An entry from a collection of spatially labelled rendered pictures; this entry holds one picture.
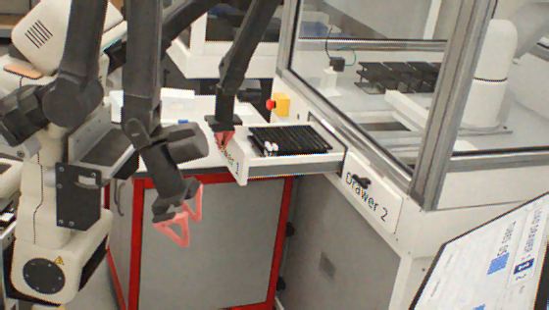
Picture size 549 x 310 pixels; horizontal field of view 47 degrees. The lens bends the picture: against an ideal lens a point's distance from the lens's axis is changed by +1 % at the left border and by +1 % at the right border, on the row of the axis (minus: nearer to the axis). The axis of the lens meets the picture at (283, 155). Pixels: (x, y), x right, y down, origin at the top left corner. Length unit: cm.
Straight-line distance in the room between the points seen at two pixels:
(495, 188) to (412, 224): 24
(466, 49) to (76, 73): 84
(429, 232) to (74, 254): 88
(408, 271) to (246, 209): 71
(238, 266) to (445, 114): 110
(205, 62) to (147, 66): 155
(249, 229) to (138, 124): 116
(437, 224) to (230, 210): 80
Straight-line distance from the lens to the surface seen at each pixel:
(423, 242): 170
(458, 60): 152
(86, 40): 118
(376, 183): 178
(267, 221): 229
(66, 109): 122
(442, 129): 156
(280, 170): 189
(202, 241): 224
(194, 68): 269
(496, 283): 112
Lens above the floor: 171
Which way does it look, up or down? 25 degrees down
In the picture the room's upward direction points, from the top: 9 degrees clockwise
